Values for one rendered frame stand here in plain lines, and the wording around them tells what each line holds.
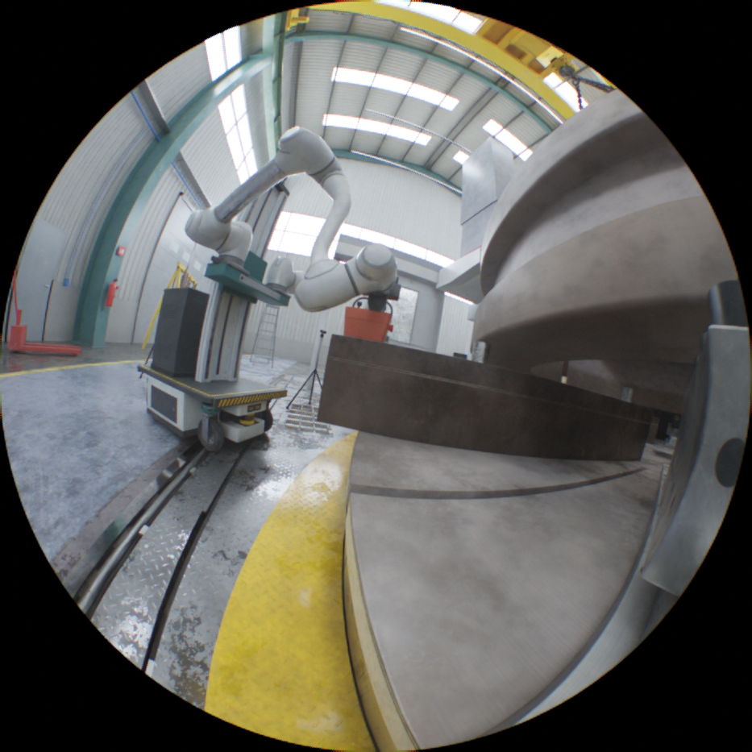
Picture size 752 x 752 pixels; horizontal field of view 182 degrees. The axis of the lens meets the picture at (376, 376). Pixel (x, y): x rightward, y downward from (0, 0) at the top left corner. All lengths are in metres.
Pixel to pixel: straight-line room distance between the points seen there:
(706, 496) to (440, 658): 0.28
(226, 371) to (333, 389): 0.89
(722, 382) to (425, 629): 0.37
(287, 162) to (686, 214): 1.16
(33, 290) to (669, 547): 6.56
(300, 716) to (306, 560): 0.47
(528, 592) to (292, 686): 0.45
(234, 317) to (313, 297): 1.07
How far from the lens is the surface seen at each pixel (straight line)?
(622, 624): 0.40
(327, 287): 0.62
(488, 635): 0.36
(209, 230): 1.22
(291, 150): 0.94
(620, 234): 0.79
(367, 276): 0.61
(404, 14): 11.02
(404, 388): 0.95
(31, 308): 6.32
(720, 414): 0.25
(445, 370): 0.97
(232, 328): 1.64
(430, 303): 4.52
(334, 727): 0.59
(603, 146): 1.15
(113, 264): 6.26
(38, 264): 6.33
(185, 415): 1.35
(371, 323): 0.98
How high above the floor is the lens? 0.59
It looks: 2 degrees down
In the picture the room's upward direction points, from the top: 11 degrees clockwise
